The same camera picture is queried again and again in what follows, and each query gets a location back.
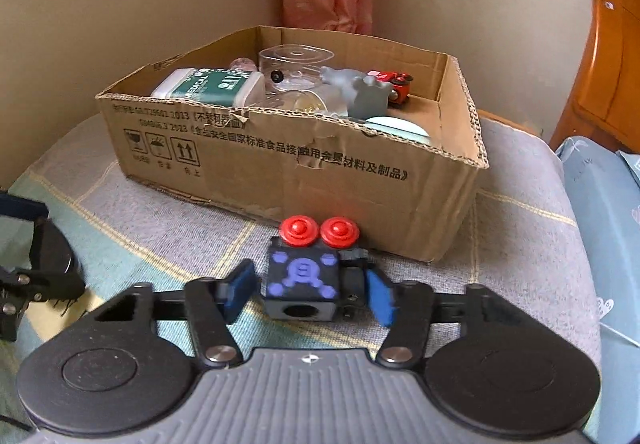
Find black cube toy red buttons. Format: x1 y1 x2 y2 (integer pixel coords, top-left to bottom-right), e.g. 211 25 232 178
264 215 373 322

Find green and white box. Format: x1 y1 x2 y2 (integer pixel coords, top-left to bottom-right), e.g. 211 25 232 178
151 67 265 108

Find grey toy animal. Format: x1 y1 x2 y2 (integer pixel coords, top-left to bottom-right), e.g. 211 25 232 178
320 66 393 120

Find brown cardboard box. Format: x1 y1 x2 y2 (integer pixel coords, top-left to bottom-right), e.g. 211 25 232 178
95 26 490 265

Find orange wooden bed headboard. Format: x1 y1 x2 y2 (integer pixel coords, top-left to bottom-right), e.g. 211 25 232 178
547 0 640 155

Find light green round lid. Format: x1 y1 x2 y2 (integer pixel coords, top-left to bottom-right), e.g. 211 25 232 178
362 115 431 145

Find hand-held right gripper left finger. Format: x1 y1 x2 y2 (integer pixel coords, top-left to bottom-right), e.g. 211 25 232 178
92 258 257 369

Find red toy car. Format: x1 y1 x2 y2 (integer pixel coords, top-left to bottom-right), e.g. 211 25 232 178
365 69 415 108

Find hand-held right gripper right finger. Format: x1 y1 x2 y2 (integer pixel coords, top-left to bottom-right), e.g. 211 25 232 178
362 268 507 369

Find blue flowered bedsheet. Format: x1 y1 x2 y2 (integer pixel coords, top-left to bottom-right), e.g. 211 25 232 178
554 137 640 444

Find clear plastic cup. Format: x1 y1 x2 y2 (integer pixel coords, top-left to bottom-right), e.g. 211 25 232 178
265 87 351 117

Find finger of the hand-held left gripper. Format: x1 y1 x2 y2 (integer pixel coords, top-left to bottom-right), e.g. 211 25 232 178
0 264 87 342
0 193 50 226

